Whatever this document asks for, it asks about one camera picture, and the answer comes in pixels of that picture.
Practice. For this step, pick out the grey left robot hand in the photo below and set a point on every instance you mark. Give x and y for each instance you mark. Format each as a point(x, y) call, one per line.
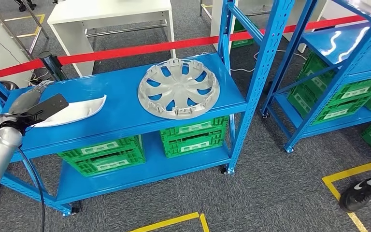
point(25, 101)

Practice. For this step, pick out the white plastic shell part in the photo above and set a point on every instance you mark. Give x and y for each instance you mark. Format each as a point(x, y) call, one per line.
point(76, 110)

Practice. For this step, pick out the blue metal shelf rack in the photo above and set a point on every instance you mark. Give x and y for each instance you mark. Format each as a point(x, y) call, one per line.
point(348, 48)
point(118, 105)

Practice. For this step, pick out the black round stool base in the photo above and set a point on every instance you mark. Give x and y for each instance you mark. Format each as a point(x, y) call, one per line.
point(9, 85)

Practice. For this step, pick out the red barrier belt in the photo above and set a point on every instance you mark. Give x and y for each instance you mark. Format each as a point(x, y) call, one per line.
point(140, 49)

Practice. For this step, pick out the grey plastic wheel hubcap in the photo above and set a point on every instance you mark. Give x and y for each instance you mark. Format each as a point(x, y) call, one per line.
point(180, 88)

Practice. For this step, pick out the yellow floor tape square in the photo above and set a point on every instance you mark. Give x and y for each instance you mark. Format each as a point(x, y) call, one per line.
point(348, 173)
point(172, 220)

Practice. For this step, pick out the person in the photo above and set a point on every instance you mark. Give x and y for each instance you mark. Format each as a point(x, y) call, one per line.
point(356, 195)

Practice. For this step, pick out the black barrier stanchion post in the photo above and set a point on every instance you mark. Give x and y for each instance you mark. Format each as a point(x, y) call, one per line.
point(52, 65)

